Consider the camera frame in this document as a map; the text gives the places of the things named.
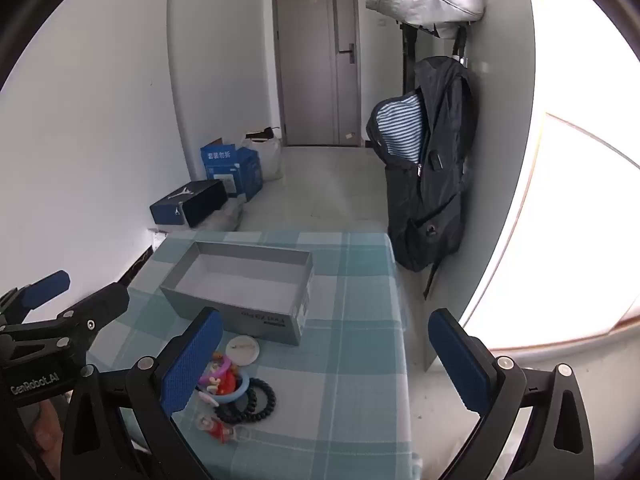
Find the white plastic bag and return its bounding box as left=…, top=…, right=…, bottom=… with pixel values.
left=197, top=199, right=246, bottom=232
left=243, top=130, right=284, bottom=182

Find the grey cardboard box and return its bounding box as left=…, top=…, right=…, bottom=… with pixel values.
left=160, top=240, right=316, bottom=347

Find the dark backpack with striped lining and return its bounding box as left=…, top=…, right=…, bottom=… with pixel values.
left=366, top=56, right=480, bottom=301

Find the dark blue shoe box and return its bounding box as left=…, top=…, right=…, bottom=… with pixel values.
left=150, top=180, right=229, bottom=229

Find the grey door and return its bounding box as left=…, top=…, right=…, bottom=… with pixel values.
left=271, top=0, right=362, bottom=148

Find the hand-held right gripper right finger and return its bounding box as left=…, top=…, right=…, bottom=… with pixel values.
left=428, top=308, right=597, bottom=480

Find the black metal rack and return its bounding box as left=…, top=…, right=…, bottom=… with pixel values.
left=397, top=20, right=469, bottom=97

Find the person's left hand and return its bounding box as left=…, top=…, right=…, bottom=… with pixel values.
left=20, top=399, right=65, bottom=457

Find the teal checked tablecloth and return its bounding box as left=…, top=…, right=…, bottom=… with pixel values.
left=87, top=230, right=423, bottom=480

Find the black beaded bracelet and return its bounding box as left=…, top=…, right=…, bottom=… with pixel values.
left=215, top=389, right=258, bottom=424

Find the blue cardboard carton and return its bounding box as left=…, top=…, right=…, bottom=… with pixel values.
left=201, top=144, right=264, bottom=203

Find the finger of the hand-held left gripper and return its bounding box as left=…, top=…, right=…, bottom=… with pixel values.
left=0, top=270, right=71, bottom=328
left=30, top=282, right=131, bottom=363

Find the red hair clip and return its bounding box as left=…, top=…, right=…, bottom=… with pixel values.
left=196, top=412, right=251, bottom=447

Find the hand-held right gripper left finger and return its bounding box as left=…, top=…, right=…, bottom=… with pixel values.
left=60, top=306, right=224, bottom=480

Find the white round compact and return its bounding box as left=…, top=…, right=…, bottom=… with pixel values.
left=225, top=336, right=260, bottom=367

